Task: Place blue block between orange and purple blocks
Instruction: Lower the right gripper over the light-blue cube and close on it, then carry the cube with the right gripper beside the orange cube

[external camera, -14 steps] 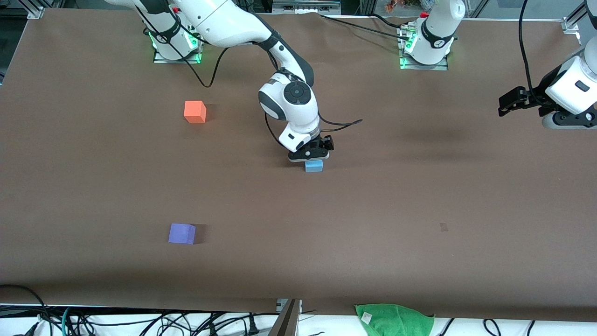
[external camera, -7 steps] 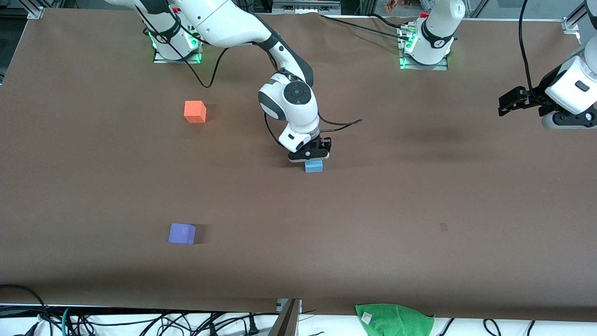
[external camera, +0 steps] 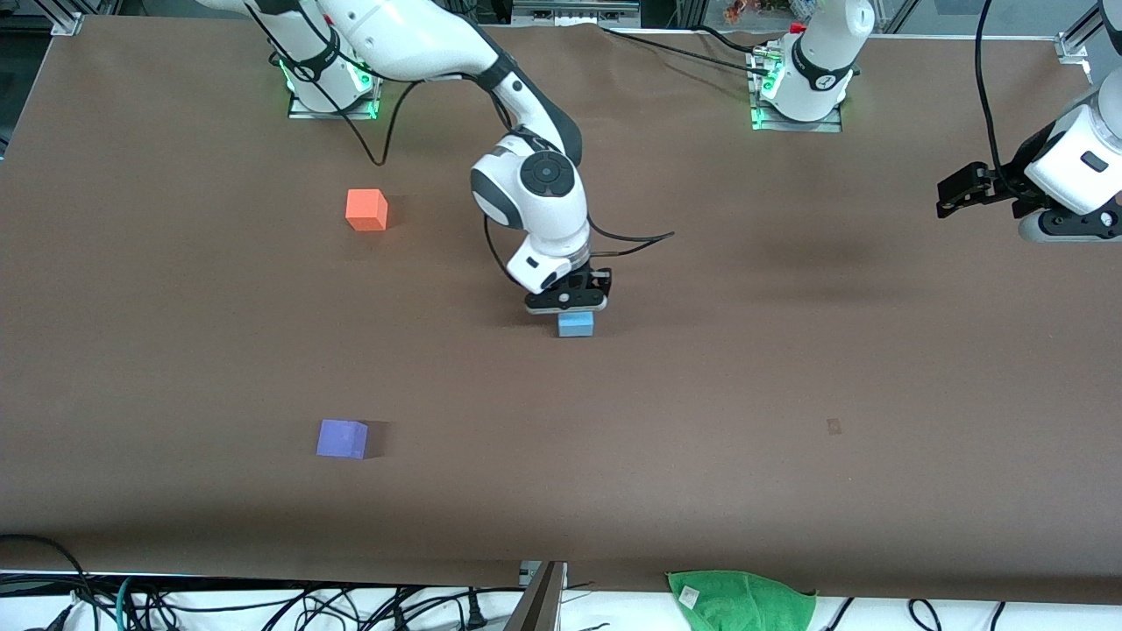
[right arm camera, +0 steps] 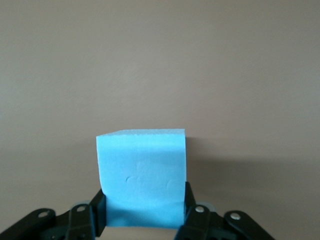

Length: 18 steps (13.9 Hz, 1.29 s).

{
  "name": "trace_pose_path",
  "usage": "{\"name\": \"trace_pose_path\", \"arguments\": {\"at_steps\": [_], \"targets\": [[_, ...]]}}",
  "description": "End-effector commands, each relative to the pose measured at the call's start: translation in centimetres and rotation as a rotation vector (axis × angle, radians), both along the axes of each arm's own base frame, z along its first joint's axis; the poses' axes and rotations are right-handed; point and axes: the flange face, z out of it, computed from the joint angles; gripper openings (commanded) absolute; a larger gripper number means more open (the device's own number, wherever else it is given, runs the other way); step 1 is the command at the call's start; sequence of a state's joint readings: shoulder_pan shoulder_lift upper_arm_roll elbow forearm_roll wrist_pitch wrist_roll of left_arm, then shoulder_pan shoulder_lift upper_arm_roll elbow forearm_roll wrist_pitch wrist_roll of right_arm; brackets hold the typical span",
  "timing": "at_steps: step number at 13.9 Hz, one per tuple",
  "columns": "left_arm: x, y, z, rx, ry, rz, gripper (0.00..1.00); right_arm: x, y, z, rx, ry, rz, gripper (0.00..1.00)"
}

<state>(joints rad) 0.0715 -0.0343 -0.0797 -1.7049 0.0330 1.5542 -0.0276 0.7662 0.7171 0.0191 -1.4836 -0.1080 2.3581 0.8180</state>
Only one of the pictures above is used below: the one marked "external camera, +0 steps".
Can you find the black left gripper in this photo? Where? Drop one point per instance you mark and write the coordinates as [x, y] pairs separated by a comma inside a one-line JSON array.
[[1002, 185]]

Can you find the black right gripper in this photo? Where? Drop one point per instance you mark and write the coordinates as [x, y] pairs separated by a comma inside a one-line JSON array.
[[597, 282]]

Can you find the light blue foam block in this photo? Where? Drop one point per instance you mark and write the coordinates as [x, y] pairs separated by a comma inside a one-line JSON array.
[[576, 326]]

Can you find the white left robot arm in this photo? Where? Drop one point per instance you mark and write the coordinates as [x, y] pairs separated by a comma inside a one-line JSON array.
[[820, 61]]

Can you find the orange foam block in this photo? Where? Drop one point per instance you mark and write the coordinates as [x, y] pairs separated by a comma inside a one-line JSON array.
[[365, 210]]

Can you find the purple foam block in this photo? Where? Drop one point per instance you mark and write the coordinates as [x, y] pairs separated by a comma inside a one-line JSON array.
[[341, 439]]

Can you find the brown table cover sheet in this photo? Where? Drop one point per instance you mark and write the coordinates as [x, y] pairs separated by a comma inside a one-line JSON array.
[[561, 438]]

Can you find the grey electronics box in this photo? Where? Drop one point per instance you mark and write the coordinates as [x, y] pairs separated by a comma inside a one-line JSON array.
[[574, 12]]

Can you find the grey aluminium profile bar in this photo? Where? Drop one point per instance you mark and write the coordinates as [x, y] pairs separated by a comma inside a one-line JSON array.
[[536, 605]]

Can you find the black power plug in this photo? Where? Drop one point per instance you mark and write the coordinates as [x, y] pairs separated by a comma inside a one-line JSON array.
[[477, 612]]

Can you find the green microfibre cloth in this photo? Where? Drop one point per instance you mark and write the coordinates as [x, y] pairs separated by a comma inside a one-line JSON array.
[[745, 605]]

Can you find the aluminium frame corner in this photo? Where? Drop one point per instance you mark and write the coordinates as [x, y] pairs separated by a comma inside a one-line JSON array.
[[1074, 48], [66, 22]]

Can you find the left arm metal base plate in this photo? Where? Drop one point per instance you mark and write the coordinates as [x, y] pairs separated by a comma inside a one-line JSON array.
[[761, 118]]

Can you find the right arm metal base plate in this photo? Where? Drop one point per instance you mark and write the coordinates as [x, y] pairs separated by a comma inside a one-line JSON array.
[[372, 103]]

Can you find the white bracket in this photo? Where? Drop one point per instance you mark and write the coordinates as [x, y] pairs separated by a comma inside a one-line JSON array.
[[529, 573]]

